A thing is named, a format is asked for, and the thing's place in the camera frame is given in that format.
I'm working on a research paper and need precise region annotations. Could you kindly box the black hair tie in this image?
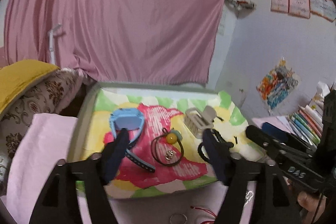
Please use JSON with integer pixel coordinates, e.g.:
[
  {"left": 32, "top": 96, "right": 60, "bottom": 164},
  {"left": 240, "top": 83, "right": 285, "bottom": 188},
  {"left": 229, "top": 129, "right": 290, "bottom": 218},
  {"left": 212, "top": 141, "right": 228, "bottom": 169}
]
[{"left": 197, "top": 129, "right": 234, "bottom": 164}]

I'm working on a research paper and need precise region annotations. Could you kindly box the hair tie with yellow bead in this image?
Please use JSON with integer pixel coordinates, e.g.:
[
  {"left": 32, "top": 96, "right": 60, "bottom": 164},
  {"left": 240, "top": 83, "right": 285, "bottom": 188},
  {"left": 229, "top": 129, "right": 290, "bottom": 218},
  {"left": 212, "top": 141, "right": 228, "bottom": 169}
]
[{"left": 151, "top": 127, "right": 185, "bottom": 167}]

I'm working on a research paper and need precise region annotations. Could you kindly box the person's right hand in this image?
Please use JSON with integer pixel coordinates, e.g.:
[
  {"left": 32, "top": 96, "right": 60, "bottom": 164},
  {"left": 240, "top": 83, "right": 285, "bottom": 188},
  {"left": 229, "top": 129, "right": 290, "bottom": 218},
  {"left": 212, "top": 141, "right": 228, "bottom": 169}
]
[{"left": 297, "top": 191, "right": 326, "bottom": 224}]

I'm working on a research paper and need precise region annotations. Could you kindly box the stack of books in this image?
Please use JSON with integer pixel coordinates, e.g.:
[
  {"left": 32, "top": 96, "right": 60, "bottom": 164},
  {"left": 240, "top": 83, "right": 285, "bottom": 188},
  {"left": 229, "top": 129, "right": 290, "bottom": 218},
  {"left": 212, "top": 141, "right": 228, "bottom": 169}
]
[{"left": 276, "top": 101, "right": 323, "bottom": 147}]

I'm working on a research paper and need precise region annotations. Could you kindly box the blue kids watch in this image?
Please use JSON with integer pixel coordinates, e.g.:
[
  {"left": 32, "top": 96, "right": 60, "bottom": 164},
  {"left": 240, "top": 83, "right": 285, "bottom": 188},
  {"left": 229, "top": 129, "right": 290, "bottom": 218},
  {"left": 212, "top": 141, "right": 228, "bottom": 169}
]
[{"left": 109, "top": 108, "right": 155, "bottom": 173}]

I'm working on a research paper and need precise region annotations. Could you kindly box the beige hair claw clip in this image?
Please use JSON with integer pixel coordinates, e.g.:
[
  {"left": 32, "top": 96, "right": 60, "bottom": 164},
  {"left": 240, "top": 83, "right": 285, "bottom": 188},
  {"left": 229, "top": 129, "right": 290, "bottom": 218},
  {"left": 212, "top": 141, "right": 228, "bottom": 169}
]
[{"left": 184, "top": 105, "right": 217, "bottom": 139}]

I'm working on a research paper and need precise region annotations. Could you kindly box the grey shallow tray box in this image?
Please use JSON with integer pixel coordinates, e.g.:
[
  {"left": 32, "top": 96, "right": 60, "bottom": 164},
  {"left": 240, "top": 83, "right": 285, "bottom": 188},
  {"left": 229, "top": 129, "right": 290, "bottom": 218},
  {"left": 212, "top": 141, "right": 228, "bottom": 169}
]
[{"left": 67, "top": 81, "right": 268, "bottom": 200}]

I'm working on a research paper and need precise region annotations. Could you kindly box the white tissue bag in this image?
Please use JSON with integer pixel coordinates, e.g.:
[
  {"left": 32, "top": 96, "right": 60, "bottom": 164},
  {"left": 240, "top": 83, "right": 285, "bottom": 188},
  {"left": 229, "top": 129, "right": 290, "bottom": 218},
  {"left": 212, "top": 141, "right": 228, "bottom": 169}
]
[{"left": 309, "top": 81, "right": 330, "bottom": 113}]

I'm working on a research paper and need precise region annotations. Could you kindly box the colourful cartoon towel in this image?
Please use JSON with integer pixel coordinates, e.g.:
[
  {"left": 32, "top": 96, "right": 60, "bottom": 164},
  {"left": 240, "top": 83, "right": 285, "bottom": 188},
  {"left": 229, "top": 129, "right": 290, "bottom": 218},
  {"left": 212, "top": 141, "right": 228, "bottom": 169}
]
[{"left": 76, "top": 88, "right": 266, "bottom": 200}]

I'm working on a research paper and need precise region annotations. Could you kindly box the floral patterned cushion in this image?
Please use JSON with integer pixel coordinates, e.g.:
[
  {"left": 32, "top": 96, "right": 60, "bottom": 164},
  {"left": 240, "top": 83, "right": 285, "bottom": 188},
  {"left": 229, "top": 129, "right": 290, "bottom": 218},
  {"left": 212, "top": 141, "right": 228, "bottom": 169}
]
[{"left": 1, "top": 68, "right": 85, "bottom": 188}]

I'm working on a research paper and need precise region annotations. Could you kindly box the yellow pillow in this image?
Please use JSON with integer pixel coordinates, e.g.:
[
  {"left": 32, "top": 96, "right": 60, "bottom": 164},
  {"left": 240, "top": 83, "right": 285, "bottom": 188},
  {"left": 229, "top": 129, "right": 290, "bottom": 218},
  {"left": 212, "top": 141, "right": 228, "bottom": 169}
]
[{"left": 1, "top": 59, "right": 60, "bottom": 117}]

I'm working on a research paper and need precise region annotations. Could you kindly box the white curtain hook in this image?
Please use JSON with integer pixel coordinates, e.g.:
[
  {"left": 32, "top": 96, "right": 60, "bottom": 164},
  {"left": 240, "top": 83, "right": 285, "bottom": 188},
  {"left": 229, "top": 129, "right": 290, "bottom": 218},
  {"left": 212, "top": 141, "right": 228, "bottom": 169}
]
[{"left": 49, "top": 23, "right": 62, "bottom": 65}]

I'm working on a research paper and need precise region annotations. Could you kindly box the pink curtain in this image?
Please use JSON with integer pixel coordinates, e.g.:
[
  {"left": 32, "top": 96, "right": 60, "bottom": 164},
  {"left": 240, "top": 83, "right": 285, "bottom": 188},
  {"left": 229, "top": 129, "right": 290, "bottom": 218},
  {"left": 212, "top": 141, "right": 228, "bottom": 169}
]
[{"left": 4, "top": 0, "right": 224, "bottom": 85}]

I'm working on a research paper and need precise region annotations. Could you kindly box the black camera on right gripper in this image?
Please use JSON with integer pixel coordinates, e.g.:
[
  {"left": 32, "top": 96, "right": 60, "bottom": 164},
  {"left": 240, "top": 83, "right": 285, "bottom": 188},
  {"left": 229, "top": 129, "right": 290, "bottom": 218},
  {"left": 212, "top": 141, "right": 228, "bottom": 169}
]
[{"left": 311, "top": 90, "right": 335, "bottom": 178}]

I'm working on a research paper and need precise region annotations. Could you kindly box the colourful wall sticker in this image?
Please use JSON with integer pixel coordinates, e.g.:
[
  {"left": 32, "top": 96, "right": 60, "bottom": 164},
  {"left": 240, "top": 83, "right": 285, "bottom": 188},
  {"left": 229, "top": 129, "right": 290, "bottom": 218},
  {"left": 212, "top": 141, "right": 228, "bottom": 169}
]
[{"left": 256, "top": 58, "right": 301, "bottom": 113}]

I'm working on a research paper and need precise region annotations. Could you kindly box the red string bracelet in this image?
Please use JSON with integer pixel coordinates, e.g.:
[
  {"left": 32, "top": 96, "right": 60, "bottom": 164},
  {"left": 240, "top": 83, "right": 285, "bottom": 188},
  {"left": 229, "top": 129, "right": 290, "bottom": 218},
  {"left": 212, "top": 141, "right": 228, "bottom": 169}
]
[{"left": 190, "top": 204, "right": 219, "bottom": 224}]

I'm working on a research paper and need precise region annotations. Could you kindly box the silver ring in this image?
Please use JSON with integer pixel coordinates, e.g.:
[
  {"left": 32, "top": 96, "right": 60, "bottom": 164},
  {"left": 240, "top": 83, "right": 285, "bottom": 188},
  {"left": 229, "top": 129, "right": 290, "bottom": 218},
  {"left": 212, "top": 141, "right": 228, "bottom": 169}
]
[{"left": 169, "top": 212, "right": 188, "bottom": 224}]

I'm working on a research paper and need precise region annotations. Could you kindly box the curtain tieback bracket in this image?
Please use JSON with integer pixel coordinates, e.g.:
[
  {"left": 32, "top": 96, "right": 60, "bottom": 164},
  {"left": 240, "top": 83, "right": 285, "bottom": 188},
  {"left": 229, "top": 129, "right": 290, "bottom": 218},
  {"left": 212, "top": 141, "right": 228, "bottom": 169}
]
[{"left": 226, "top": 0, "right": 256, "bottom": 11}]

